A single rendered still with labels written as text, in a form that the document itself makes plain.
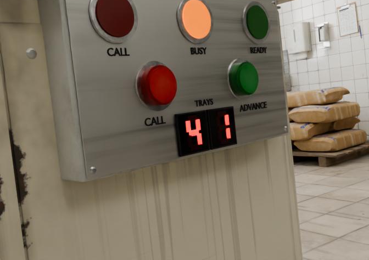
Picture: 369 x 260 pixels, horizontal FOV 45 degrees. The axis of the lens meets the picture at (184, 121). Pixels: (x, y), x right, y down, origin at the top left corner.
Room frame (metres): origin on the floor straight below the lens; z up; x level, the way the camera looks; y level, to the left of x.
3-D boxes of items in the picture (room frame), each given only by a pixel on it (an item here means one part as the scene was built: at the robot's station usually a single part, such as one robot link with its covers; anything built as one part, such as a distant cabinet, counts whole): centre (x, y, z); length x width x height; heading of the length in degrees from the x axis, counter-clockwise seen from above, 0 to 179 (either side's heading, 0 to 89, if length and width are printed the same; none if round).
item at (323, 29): (4.97, -1.60, 1.27); 0.19 x 0.10 x 0.30; 125
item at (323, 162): (4.58, -1.23, 0.06); 1.20 x 0.80 x 0.11; 38
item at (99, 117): (0.38, -0.01, 0.77); 0.24 x 0.04 x 0.14; 132
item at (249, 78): (0.40, -0.06, 0.76); 0.03 x 0.02 x 0.03; 132
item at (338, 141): (4.35, -1.42, 0.19); 0.72 x 0.42 x 0.15; 130
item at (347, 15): (4.77, -1.84, 1.37); 0.27 x 0.02 x 0.40; 35
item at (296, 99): (4.56, -1.28, 0.62); 0.72 x 0.42 x 0.17; 42
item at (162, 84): (0.34, 0.02, 0.76); 0.03 x 0.02 x 0.03; 132
